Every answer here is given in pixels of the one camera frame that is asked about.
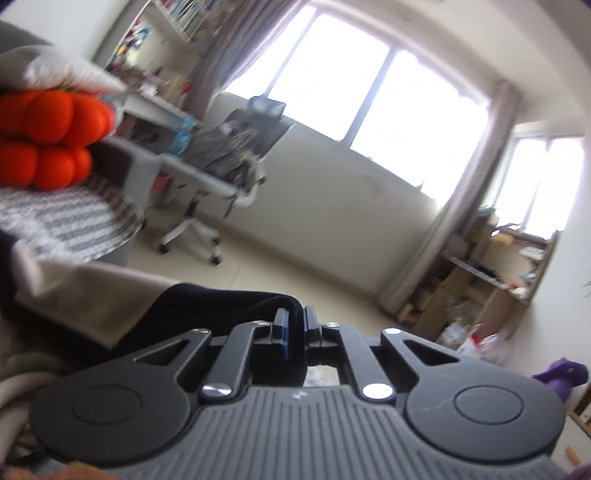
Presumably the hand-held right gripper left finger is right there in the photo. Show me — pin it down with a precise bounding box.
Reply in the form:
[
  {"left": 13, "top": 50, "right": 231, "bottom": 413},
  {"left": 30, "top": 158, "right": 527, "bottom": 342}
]
[{"left": 134, "top": 308, "right": 293, "bottom": 403}]

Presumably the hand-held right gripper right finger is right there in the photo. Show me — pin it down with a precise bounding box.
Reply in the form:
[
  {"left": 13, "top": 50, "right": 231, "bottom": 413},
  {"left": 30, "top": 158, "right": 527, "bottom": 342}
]
[{"left": 302, "top": 305, "right": 462, "bottom": 401}]

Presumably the black garment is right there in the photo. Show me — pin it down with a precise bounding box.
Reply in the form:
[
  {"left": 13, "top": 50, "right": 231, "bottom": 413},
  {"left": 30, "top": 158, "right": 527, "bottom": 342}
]
[{"left": 122, "top": 283, "right": 302, "bottom": 366}]

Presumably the beige printed sweatshirt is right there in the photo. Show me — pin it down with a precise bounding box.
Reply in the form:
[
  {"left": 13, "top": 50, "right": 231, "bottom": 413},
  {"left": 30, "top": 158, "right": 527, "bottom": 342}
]
[{"left": 14, "top": 240, "right": 182, "bottom": 350}]

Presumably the white office chair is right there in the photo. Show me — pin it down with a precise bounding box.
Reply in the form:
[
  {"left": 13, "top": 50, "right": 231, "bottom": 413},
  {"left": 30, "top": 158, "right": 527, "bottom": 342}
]
[{"left": 158, "top": 108, "right": 297, "bottom": 267}]

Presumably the white plastic bag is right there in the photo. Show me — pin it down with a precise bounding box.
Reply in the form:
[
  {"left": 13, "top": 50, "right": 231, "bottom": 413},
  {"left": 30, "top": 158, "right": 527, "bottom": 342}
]
[{"left": 438, "top": 322, "right": 514, "bottom": 366}]

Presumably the wooden shelf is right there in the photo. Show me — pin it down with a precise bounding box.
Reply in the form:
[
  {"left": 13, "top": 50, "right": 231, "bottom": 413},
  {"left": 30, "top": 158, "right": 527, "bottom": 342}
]
[{"left": 401, "top": 216, "right": 563, "bottom": 352}]

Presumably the grey jacket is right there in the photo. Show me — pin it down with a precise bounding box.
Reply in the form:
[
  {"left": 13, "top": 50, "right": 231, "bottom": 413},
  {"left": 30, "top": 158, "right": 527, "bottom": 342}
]
[{"left": 191, "top": 111, "right": 274, "bottom": 182}]

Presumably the blue patterned bag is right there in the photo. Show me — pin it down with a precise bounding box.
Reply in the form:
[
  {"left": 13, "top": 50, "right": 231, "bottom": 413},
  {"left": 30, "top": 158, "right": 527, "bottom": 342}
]
[{"left": 170, "top": 117, "right": 200, "bottom": 156}]

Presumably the grey checked quilt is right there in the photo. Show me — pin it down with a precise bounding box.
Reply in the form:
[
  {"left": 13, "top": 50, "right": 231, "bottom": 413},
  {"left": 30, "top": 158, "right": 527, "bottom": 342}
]
[{"left": 0, "top": 178, "right": 145, "bottom": 265}]

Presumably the purple object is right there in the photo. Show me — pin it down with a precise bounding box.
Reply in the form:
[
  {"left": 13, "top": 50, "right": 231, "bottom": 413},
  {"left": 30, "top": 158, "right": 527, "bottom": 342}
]
[{"left": 532, "top": 357, "right": 590, "bottom": 403}]

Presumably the wide window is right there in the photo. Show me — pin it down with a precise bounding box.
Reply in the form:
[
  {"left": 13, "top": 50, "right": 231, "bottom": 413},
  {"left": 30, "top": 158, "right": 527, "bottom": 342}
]
[{"left": 221, "top": 4, "right": 491, "bottom": 205}]

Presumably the white desk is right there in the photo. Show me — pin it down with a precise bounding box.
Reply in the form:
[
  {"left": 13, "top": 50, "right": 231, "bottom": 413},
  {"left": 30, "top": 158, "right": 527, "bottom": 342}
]
[{"left": 115, "top": 89, "right": 242, "bottom": 200}]

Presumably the narrow window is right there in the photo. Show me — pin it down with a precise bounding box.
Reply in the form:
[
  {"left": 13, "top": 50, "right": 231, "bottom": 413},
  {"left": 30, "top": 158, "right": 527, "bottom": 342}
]
[{"left": 493, "top": 121, "right": 585, "bottom": 241}]

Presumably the orange pumpkin cushion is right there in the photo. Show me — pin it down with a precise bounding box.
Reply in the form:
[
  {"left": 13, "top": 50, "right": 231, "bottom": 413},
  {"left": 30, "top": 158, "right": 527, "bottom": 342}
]
[
  {"left": 0, "top": 89, "right": 117, "bottom": 149},
  {"left": 0, "top": 137, "right": 94, "bottom": 191}
]

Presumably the white pillow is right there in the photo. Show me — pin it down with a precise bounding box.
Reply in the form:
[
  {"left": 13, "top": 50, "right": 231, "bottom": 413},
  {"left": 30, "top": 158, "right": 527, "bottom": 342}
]
[{"left": 0, "top": 44, "right": 126, "bottom": 96}]

